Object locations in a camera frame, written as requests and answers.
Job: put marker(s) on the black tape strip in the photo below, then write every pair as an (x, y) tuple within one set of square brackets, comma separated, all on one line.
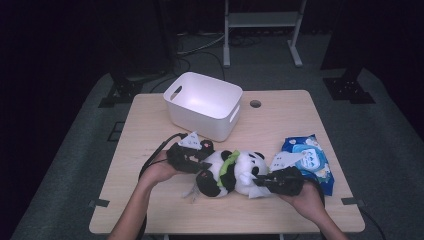
[(99, 202), (352, 201)]

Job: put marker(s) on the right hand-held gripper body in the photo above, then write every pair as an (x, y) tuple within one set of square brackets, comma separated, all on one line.
[(286, 181)]

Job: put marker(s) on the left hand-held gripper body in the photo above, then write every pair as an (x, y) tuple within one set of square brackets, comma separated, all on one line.
[(181, 160)]

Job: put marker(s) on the blue wet wipes packet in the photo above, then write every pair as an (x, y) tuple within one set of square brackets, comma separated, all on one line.
[(315, 160)]

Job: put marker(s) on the white plastic bin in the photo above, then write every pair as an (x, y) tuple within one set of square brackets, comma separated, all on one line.
[(203, 103)]

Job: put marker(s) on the white metal stand frame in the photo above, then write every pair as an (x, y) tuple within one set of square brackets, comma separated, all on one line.
[(261, 19)]

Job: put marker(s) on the black floor tape outline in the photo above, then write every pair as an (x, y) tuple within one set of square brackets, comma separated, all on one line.
[(115, 131)]

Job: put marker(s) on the black stand base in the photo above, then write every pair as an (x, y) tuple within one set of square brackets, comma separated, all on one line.
[(348, 90), (121, 91)]

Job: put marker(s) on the person's left hand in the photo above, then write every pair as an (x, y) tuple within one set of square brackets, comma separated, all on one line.
[(160, 171)]

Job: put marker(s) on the person's right hand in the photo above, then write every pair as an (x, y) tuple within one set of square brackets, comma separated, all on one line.
[(308, 203)]

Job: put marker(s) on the panda plush toy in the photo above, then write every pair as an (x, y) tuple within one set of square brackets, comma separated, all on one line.
[(246, 166)]

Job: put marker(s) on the white wet wipe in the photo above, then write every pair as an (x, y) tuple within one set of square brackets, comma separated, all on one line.
[(258, 192)]

